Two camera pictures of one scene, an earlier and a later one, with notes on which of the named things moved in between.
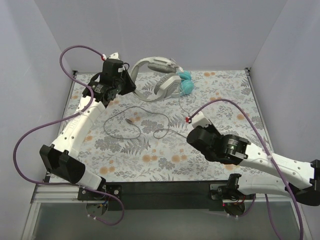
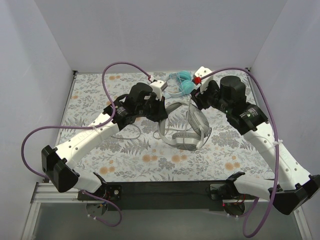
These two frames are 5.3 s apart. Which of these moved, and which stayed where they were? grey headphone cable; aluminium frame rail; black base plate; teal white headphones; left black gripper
Moved: left black gripper; teal white headphones; grey headphone cable
Stayed: aluminium frame rail; black base plate
